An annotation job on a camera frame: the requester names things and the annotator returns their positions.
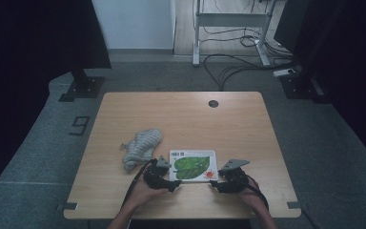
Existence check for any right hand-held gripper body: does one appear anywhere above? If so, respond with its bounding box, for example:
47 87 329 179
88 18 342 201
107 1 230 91
218 158 252 194

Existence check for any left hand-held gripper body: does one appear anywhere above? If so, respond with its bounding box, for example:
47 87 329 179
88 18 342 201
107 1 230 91
143 156 173 189

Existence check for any person's left hand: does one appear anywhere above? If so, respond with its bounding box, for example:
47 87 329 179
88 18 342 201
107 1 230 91
125 177 170 212

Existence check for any person's right hand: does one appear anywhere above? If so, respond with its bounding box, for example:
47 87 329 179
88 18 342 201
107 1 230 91
234 177 267 214

